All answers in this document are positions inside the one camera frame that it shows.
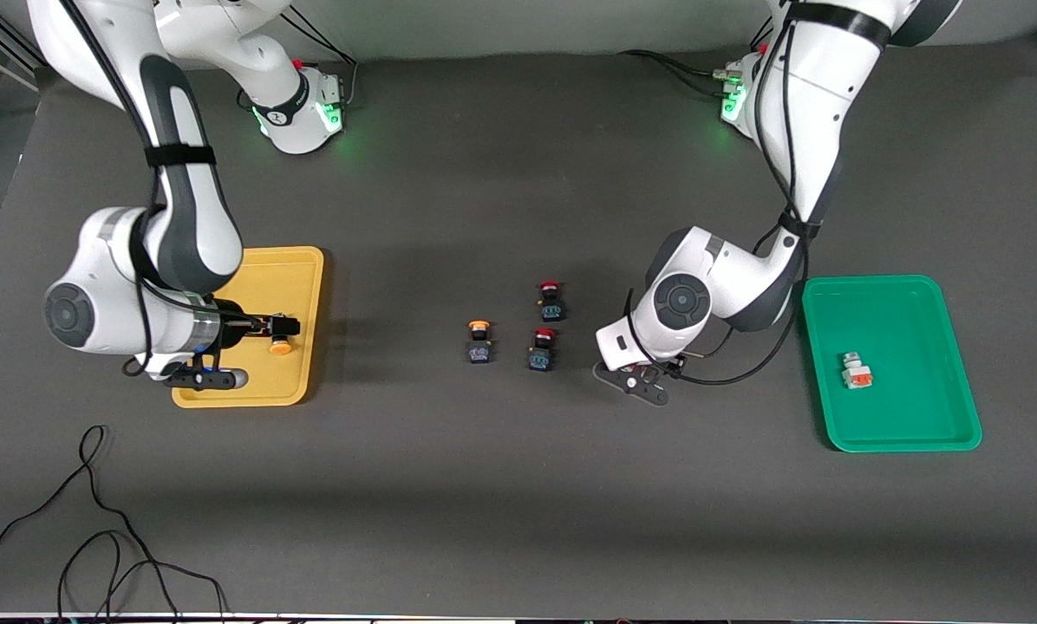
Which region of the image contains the yellow cap push button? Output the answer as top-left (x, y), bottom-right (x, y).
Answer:
top-left (267, 314), bottom-right (302, 357)
top-left (466, 320), bottom-right (495, 365)

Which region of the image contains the white orange push button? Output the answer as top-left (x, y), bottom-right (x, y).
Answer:
top-left (840, 351), bottom-right (874, 390)

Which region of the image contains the yellow plastic tray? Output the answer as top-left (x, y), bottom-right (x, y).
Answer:
top-left (172, 246), bottom-right (325, 408)

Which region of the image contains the dark grey table mat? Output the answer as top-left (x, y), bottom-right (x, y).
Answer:
top-left (0, 35), bottom-right (1037, 620)

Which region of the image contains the green plastic tray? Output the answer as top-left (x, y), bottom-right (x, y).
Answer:
top-left (800, 275), bottom-right (983, 453)

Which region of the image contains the loose black cable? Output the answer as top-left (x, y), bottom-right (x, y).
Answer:
top-left (0, 424), bottom-right (229, 621)

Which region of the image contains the black right arm base cable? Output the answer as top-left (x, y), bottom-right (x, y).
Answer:
top-left (280, 7), bottom-right (360, 112)

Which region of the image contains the black arm base cable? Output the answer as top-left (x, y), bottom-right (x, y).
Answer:
top-left (280, 7), bottom-right (360, 112)
top-left (618, 22), bottom-right (776, 98)

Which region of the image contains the black left arm base cable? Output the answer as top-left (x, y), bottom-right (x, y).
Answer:
top-left (618, 22), bottom-right (776, 98)

